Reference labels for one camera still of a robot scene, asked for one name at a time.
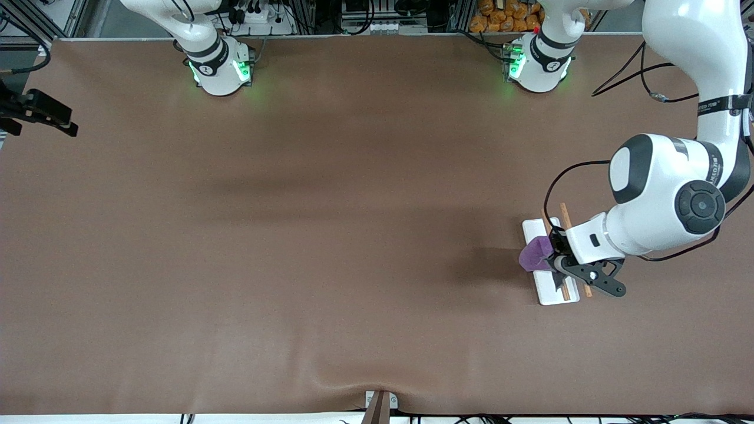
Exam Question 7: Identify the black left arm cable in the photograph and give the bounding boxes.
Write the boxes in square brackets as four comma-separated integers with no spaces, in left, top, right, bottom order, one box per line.
[544,41,754,263]

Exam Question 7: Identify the orange snack packets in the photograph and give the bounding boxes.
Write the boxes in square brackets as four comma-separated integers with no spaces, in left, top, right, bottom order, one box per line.
[469,0,545,34]

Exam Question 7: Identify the aluminium frame profile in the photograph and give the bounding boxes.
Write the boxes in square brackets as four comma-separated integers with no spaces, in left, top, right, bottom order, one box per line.
[0,0,90,49]

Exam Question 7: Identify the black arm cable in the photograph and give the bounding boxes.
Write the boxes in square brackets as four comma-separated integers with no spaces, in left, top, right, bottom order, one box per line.
[544,41,754,263]
[0,12,52,75]

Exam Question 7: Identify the purple towel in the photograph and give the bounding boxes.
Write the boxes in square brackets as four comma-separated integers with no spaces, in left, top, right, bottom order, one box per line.
[518,234,555,273]

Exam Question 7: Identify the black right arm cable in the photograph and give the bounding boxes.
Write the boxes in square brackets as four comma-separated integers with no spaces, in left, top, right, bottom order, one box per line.
[0,12,52,75]

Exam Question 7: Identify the white power strip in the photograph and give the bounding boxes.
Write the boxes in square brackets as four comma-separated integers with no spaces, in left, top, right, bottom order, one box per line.
[227,0,296,36]

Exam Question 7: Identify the white rack with wooden rods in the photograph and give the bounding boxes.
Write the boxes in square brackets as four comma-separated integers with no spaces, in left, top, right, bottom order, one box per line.
[522,203,593,306]

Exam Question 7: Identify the brown table cover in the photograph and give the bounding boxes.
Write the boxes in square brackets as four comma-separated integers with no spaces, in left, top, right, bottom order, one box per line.
[0,32,754,416]

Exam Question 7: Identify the metal mounting bracket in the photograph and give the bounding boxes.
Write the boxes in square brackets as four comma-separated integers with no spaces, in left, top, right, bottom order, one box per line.
[365,390,399,410]

